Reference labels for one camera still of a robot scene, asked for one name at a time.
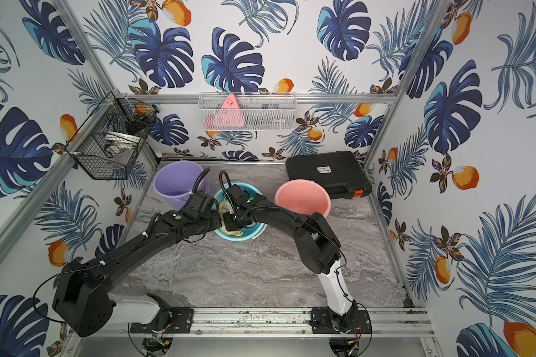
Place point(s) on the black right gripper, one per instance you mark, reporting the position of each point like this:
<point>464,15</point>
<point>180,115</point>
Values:
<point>228,224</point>

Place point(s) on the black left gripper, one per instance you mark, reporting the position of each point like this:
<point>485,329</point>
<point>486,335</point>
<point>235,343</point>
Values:
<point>212,219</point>

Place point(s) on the yellow cleaning cloth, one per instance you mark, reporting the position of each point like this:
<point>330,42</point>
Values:
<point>230,226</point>

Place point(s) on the teal plastic bucket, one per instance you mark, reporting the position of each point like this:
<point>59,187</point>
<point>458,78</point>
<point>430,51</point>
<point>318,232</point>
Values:
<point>249,232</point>

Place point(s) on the pink plastic bucket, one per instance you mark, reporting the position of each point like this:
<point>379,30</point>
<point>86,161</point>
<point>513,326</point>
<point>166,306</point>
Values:
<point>303,197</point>

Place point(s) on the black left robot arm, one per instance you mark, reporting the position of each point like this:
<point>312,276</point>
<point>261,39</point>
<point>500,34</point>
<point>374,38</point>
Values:
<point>82,298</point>

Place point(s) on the purple plastic bucket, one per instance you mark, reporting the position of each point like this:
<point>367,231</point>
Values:
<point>174,182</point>

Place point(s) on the pink triangular item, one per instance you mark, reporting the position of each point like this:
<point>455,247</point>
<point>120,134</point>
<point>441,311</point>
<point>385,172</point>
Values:
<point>229,116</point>

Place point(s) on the black plastic tool case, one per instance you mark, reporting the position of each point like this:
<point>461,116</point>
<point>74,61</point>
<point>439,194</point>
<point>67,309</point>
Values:
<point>339,173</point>

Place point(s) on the clear wall shelf basket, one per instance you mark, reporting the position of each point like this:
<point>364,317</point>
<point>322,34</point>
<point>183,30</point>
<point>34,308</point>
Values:
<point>263,111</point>

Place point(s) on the black wire basket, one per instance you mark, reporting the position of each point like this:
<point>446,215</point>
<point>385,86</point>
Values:
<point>108,144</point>

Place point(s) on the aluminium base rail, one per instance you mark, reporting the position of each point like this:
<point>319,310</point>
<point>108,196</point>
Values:
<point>209,322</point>

